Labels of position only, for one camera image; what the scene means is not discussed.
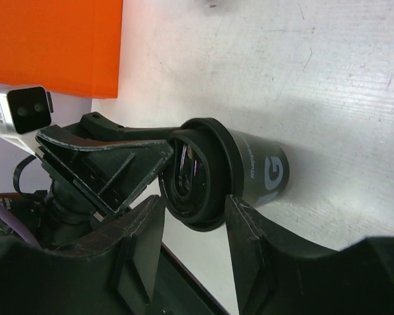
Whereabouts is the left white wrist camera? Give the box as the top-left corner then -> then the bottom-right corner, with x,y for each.
0,85 -> 55,158

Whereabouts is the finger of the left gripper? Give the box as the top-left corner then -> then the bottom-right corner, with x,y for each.
79,111 -> 188,145
36,125 -> 173,215

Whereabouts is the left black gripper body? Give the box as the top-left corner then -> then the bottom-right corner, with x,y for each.
36,131 -> 135,219

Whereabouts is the black paper coffee cup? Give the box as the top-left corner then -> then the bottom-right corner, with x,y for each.
230,129 -> 290,207

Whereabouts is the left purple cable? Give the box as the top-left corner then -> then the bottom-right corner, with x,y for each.
0,193 -> 40,247

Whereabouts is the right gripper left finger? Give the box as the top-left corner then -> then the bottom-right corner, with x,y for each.
0,195 -> 165,314

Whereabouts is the orange paper bag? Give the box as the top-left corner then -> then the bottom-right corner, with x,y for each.
0,1 -> 123,98

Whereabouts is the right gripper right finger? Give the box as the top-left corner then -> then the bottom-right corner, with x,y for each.
225,196 -> 394,314

